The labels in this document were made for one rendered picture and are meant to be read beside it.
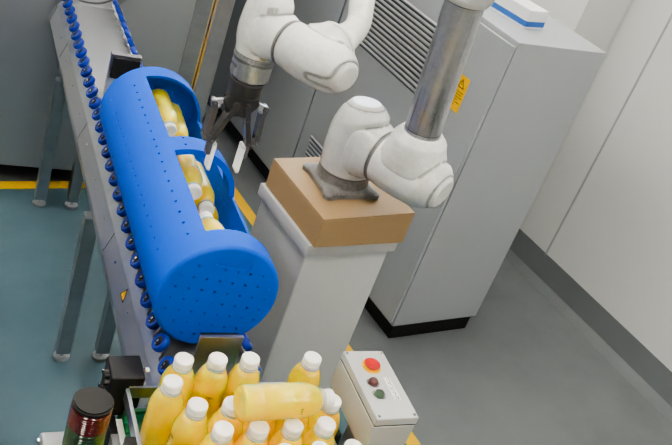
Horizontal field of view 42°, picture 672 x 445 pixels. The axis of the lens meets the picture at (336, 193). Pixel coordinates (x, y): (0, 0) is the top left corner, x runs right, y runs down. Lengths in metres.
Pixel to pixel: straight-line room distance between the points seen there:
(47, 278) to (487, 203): 1.82
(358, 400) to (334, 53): 0.72
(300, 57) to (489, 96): 1.69
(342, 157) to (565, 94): 1.41
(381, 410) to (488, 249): 2.15
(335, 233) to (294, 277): 0.19
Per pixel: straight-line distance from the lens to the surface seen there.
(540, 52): 3.40
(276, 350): 2.67
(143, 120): 2.35
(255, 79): 1.88
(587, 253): 4.69
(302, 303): 2.58
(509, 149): 3.58
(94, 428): 1.43
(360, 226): 2.46
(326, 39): 1.77
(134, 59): 3.01
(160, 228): 2.00
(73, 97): 3.14
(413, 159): 2.30
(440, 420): 3.66
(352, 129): 2.40
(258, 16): 1.83
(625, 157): 4.53
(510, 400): 3.95
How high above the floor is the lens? 2.27
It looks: 28 degrees down
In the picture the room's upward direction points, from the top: 20 degrees clockwise
